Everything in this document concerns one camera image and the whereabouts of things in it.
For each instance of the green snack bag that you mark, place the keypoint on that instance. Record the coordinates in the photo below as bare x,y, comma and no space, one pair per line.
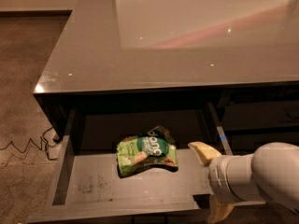
153,149

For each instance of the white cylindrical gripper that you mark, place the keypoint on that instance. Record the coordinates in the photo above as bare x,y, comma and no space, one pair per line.
217,178

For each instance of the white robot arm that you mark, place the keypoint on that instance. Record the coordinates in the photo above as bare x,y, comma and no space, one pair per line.
270,174

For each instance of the dark cabinet with glossy top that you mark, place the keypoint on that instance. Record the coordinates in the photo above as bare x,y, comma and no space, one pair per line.
220,71

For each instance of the drawer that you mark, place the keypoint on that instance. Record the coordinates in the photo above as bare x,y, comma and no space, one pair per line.
87,189

